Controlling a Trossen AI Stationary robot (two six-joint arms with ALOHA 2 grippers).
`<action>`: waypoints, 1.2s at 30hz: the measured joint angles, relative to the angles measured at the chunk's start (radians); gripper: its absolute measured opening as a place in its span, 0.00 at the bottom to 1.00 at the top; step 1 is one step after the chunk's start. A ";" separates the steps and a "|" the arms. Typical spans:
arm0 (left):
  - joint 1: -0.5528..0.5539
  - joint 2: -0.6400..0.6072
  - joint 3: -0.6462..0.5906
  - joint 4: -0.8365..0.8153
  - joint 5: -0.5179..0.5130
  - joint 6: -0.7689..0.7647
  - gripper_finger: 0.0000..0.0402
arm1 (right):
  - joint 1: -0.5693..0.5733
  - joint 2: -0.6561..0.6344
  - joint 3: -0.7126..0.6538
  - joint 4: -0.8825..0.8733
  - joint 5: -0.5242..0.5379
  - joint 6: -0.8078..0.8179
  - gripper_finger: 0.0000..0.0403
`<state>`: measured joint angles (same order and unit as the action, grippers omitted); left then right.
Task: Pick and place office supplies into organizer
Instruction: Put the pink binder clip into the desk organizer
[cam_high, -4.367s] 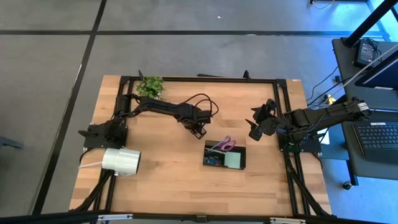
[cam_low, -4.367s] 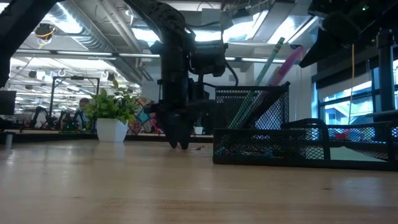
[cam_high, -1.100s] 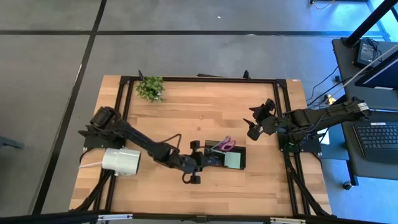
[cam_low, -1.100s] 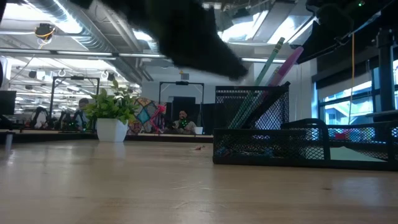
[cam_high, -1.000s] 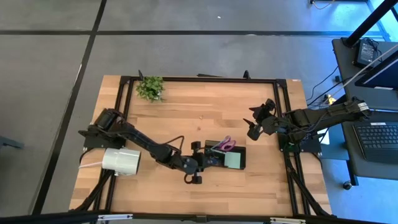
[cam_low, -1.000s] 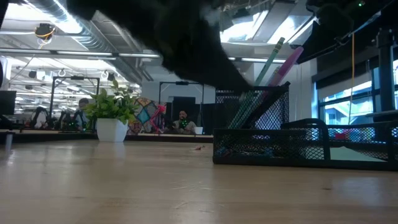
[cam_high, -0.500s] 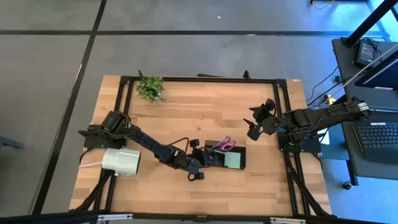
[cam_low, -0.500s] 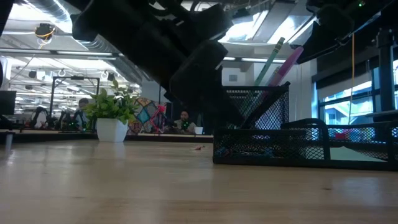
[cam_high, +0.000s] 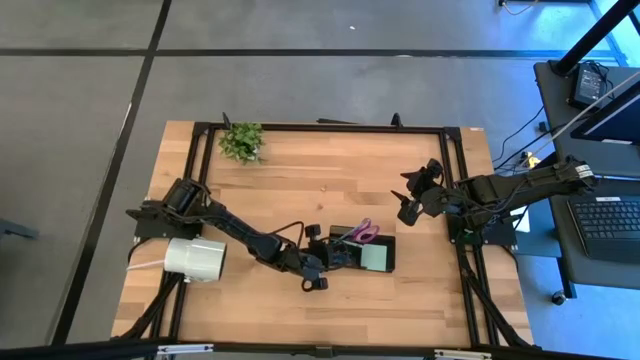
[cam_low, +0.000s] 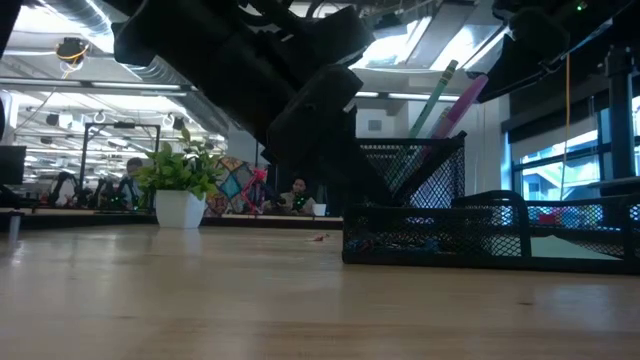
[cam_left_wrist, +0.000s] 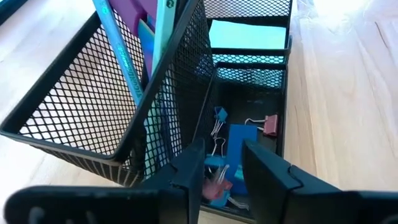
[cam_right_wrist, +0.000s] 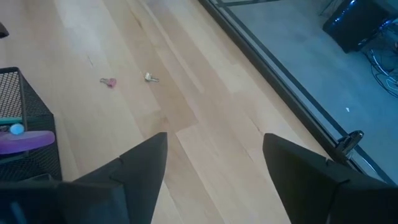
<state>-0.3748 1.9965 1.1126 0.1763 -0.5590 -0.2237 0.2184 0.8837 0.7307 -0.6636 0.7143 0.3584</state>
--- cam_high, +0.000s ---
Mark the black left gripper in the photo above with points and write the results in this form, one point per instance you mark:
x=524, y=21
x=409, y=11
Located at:
x=315, y=257

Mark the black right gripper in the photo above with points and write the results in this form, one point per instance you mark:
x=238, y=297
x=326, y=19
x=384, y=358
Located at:
x=432, y=197

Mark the black mesh desk organizer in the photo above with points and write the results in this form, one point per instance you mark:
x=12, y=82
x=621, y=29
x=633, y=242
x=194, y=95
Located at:
x=336, y=231

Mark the green sticky note pad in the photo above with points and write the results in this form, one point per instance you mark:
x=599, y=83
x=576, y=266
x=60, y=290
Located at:
x=375, y=257

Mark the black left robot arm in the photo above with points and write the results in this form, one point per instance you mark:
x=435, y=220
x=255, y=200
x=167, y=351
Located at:
x=235, y=227

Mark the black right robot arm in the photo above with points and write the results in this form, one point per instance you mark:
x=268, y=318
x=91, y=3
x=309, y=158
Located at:
x=525, y=182

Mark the white paper sheet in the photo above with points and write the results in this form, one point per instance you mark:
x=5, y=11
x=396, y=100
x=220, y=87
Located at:
x=524, y=220

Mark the yellow power plug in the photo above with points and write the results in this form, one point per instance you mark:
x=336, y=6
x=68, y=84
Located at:
x=531, y=161

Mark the green plant in white pot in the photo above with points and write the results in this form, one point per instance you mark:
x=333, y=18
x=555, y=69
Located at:
x=242, y=142

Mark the dark grey desk with pole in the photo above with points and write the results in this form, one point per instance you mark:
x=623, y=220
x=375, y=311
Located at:
x=560, y=130

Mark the black caster wheel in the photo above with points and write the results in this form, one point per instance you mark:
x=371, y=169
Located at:
x=559, y=298

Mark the dark grey desk with keyboard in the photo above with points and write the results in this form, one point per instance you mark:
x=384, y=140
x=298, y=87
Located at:
x=575, y=275

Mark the black computer keyboard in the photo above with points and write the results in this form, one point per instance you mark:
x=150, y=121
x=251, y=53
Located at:
x=605, y=225

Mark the black power adapter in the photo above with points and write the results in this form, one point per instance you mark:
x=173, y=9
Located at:
x=587, y=85

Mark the black flat monitor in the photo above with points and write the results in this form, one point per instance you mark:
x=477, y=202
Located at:
x=615, y=125

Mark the black vertical pole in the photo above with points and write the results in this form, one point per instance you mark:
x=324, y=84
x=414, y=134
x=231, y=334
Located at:
x=595, y=35

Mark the black overhead rig bar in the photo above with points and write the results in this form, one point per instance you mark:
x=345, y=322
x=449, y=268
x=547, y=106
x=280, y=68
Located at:
x=100, y=350

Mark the grey furniture foot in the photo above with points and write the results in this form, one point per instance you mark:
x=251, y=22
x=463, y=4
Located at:
x=15, y=231

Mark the black metal table frame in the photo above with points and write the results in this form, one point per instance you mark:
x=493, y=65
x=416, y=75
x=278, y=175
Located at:
x=350, y=128

